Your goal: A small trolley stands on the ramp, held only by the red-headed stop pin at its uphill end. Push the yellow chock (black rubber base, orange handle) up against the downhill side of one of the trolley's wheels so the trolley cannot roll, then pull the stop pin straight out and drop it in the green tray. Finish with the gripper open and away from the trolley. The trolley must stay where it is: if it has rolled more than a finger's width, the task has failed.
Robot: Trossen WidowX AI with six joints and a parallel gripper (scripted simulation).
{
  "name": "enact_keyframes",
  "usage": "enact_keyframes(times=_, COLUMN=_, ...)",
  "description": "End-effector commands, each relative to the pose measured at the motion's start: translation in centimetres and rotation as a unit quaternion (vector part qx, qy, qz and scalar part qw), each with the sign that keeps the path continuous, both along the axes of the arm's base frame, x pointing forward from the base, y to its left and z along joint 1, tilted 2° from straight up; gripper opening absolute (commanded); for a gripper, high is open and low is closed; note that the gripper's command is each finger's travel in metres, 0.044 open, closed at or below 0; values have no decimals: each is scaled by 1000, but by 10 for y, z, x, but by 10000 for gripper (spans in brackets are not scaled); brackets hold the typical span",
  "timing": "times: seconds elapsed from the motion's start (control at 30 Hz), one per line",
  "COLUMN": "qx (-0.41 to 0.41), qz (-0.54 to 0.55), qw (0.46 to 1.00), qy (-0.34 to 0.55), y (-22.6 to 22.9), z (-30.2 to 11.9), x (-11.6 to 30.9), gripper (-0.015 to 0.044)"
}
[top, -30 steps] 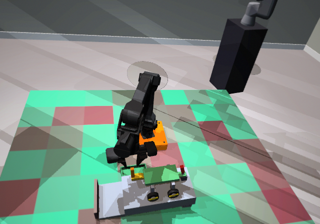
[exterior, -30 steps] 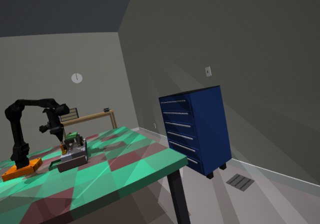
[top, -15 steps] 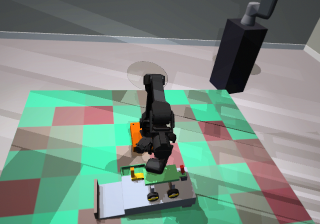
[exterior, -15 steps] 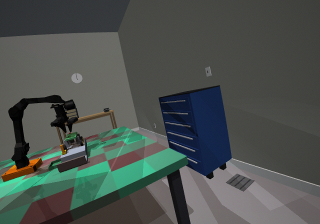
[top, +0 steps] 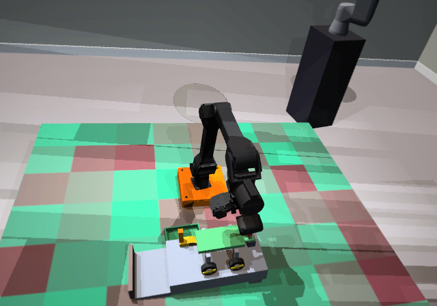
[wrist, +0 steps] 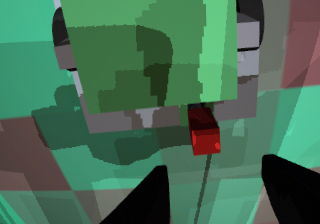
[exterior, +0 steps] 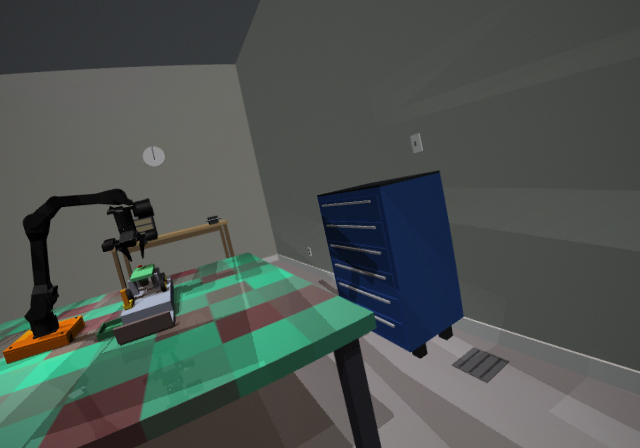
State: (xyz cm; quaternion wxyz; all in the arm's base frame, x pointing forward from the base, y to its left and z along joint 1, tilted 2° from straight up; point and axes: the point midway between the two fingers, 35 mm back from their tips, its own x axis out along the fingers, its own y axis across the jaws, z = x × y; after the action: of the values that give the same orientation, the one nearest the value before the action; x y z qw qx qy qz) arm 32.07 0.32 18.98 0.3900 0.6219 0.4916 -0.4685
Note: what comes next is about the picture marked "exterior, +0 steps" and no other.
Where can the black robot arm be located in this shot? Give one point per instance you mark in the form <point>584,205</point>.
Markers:
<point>36,225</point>

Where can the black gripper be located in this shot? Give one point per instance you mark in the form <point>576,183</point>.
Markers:
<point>149,235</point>

